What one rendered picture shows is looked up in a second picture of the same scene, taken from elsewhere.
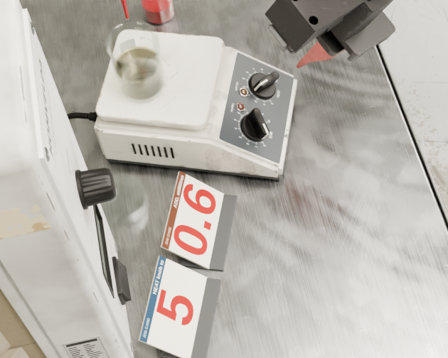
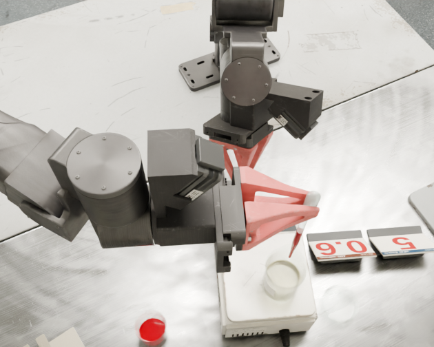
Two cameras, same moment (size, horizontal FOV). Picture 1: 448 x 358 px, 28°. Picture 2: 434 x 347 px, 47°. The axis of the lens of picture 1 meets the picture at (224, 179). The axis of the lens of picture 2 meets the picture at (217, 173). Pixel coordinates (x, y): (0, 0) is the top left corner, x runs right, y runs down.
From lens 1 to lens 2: 0.80 m
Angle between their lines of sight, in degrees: 52
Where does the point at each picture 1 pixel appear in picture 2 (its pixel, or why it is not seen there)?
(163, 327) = (421, 244)
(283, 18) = (313, 112)
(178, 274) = (384, 246)
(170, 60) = (250, 271)
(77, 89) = not seen: outside the picture
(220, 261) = (355, 232)
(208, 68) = not seen: hidden behind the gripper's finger
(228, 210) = (319, 235)
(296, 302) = (362, 187)
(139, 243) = (361, 287)
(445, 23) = (138, 140)
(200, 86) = (269, 243)
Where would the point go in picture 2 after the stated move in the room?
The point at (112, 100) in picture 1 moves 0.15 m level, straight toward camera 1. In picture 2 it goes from (300, 304) to (384, 249)
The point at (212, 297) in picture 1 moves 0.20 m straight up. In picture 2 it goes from (380, 230) to (427, 166)
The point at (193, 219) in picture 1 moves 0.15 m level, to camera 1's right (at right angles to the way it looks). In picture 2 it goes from (342, 248) to (299, 171)
